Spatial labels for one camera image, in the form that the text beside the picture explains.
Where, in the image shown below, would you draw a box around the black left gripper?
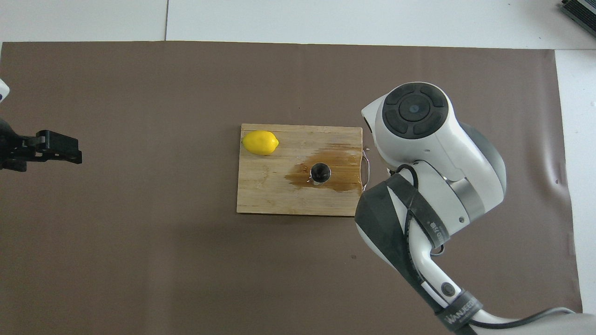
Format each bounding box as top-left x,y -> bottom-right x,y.
0,119 -> 83,172

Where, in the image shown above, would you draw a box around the steel double jigger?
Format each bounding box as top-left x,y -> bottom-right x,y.
309,162 -> 332,187

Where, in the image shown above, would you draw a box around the brown paper table mat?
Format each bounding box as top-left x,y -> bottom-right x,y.
0,41 -> 585,335

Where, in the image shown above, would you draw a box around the yellow lemon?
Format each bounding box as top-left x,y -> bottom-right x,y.
242,130 -> 280,156

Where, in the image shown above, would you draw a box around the wooden cutting board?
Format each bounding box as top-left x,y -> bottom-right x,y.
237,123 -> 372,217

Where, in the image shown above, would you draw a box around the black ridged device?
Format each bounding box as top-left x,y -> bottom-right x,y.
560,0 -> 596,26

